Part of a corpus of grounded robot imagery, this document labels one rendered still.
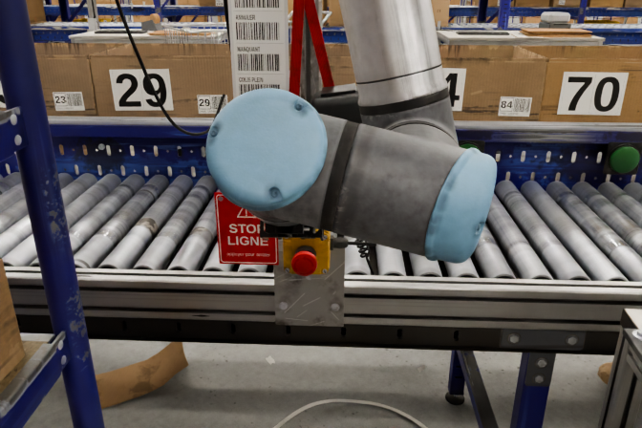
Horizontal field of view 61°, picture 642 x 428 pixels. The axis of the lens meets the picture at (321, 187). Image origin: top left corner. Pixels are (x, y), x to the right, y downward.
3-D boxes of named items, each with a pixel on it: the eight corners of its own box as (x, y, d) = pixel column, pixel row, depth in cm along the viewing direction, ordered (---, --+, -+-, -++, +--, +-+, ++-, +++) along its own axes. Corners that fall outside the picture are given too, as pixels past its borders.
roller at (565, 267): (565, 304, 95) (569, 279, 93) (491, 195, 143) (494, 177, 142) (593, 305, 95) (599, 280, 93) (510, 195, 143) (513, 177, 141)
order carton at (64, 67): (-43, 117, 148) (-59, 53, 142) (18, 96, 176) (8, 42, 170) (97, 119, 146) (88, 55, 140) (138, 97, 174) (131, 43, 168)
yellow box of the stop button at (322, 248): (281, 280, 83) (280, 237, 80) (288, 253, 91) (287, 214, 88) (376, 282, 82) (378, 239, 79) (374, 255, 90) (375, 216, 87)
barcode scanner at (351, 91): (400, 158, 77) (393, 85, 74) (317, 167, 78) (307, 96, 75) (396, 145, 83) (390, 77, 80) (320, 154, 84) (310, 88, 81)
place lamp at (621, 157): (609, 173, 137) (614, 147, 134) (607, 172, 138) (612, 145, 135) (637, 174, 136) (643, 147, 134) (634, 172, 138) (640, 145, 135)
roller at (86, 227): (52, 289, 99) (26, 290, 99) (149, 187, 148) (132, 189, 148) (44, 266, 97) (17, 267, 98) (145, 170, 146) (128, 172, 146)
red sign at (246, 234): (219, 264, 90) (213, 193, 86) (220, 261, 91) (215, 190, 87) (314, 266, 90) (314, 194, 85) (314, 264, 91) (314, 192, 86)
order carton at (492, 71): (387, 122, 143) (391, 57, 137) (381, 99, 170) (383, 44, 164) (539, 124, 141) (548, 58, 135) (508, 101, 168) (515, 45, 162)
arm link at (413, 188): (492, 138, 47) (355, 105, 48) (517, 173, 36) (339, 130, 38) (461, 234, 50) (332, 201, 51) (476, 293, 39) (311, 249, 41)
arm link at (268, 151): (315, 224, 37) (178, 188, 38) (322, 237, 49) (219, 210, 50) (349, 96, 39) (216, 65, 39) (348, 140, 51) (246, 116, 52)
